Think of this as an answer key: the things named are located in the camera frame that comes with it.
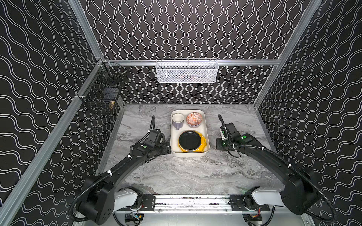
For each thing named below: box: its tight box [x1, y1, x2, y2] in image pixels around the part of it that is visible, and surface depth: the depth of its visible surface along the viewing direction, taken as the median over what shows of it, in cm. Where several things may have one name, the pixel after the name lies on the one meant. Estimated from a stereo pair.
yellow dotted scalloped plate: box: [178, 130, 207, 153], surface depth 95 cm
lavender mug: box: [171, 113, 185, 131], surface depth 105 cm
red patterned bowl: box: [186, 112, 203, 127], surface depth 106 cm
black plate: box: [178, 130, 202, 152], surface depth 95 cm
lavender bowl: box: [187, 121, 203, 129], surface depth 102 cm
